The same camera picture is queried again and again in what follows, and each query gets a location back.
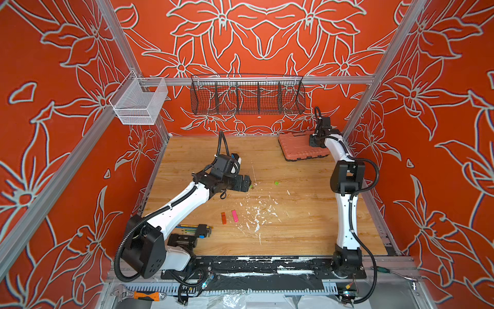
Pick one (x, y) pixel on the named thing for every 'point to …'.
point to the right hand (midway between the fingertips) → (319, 139)
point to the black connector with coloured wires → (201, 230)
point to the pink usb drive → (235, 215)
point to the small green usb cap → (276, 183)
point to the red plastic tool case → (296, 145)
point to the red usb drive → (224, 217)
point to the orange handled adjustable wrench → (121, 293)
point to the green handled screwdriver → (384, 270)
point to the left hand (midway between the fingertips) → (242, 178)
